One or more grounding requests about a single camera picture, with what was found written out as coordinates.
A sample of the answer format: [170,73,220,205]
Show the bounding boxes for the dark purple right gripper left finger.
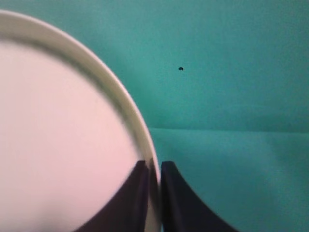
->
[77,160,149,232]

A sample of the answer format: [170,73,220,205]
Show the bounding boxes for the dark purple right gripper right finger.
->
[161,161,236,232]

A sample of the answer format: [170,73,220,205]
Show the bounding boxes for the white round plate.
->
[0,10,161,232]

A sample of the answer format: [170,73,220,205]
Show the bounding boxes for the green table cloth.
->
[0,0,309,232]

